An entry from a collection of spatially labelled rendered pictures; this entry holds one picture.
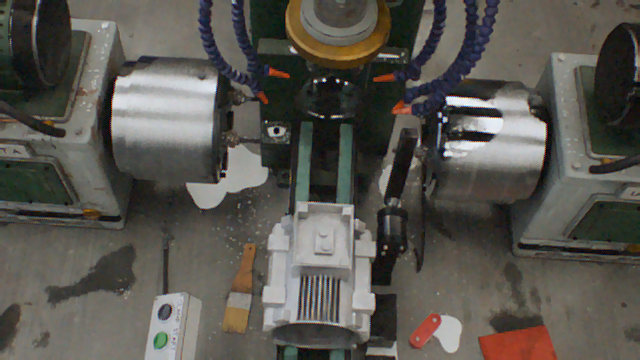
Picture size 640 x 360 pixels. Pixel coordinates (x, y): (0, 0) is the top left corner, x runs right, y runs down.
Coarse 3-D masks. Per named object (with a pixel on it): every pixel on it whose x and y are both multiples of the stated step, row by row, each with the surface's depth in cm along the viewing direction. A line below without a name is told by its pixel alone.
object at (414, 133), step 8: (408, 128) 125; (416, 128) 125; (400, 136) 126; (408, 136) 124; (416, 136) 124; (400, 144) 126; (408, 144) 126; (416, 144) 126; (400, 152) 129; (408, 152) 128; (400, 160) 131; (408, 160) 131; (392, 168) 135; (400, 168) 133; (408, 168) 133; (392, 176) 136; (400, 176) 136; (392, 184) 139; (400, 184) 139; (392, 192) 141; (400, 192) 141; (384, 200) 145; (392, 200) 143
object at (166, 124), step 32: (128, 64) 143; (160, 64) 141; (192, 64) 142; (128, 96) 136; (160, 96) 137; (192, 96) 137; (224, 96) 144; (128, 128) 136; (160, 128) 136; (192, 128) 136; (224, 128) 147; (128, 160) 140; (160, 160) 139; (192, 160) 139; (224, 160) 150
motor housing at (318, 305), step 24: (360, 240) 136; (288, 264) 131; (360, 264) 132; (288, 288) 129; (312, 288) 127; (336, 288) 127; (360, 288) 130; (312, 312) 123; (336, 312) 125; (288, 336) 136; (312, 336) 138; (336, 336) 137; (360, 336) 130
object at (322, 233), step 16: (320, 208) 130; (336, 208) 130; (352, 208) 129; (304, 224) 130; (320, 224) 130; (336, 224) 131; (352, 224) 127; (304, 240) 129; (320, 240) 128; (336, 240) 129; (304, 256) 127; (320, 256) 127; (336, 256) 128; (304, 272) 126; (320, 272) 126; (336, 272) 125
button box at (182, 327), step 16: (160, 304) 128; (176, 304) 126; (192, 304) 128; (160, 320) 126; (176, 320) 125; (192, 320) 127; (176, 336) 123; (192, 336) 126; (160, 352) 123; (176, 352) 122; (192, 352) 125
